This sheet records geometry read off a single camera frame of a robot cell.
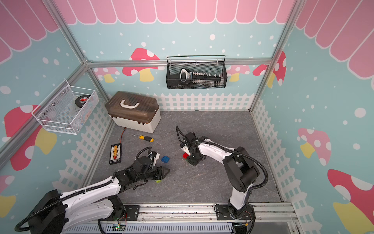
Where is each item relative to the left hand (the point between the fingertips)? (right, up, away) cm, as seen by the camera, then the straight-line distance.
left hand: (166, 174), depth 82 cm
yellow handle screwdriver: (-17, +18, +21) cm, 33 cm away
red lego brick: (+10, +8, +10) cm, 17 cm away
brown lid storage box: (-23, +36, +11) cm, 44 cm away
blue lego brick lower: (-2, +6, +9) cm, 11 cm away
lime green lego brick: (-5, -5, +2) cm, 7 cm away
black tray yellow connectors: (-35, +8, +13) cm, 38 cm away
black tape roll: (-46, +41, -3) cm, 62 cm away
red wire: (-36, +20, +22) cm, 47 cm away
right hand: (+16, +6, +9) cm, 19 cm away
